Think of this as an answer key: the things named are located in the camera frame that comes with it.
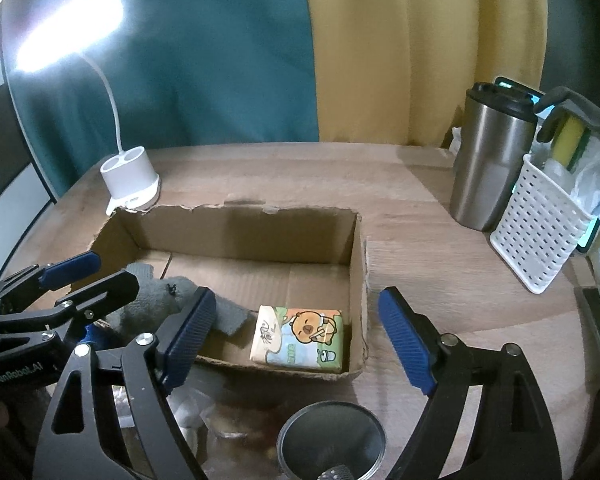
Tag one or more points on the stainless steel tumbler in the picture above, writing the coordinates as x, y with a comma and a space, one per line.
485, 160

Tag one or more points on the white perforated plastic basket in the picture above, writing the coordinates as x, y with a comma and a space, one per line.
535, 230

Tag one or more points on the metal tin can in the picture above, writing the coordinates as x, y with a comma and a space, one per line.
330, 435

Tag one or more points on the cartoon print tissue packet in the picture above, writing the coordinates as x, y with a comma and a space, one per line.
290, 345

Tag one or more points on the yellow curtain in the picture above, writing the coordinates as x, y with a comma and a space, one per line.
405, 50

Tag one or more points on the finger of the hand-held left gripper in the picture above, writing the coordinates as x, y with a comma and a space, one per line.
105, 292
75, 266

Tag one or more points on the white desk lamp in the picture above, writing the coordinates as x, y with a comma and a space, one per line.
130, 180

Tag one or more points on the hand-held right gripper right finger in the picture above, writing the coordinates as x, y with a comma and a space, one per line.
405, 345

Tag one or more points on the blue and white packet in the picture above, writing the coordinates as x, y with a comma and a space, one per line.
87, 334

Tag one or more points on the grey sock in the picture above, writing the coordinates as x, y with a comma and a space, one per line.
230, 317

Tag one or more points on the clear bag of brown snacks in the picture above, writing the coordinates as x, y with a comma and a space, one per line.
230, 427

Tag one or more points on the teal curtain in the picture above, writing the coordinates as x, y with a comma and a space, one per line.
205, 60

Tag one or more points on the yellow and green sponge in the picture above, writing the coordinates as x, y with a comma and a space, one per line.
572, 140

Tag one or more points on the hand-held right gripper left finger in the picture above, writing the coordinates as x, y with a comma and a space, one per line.
190, 335

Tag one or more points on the cardboard box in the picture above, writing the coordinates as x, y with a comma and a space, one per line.
260, 240

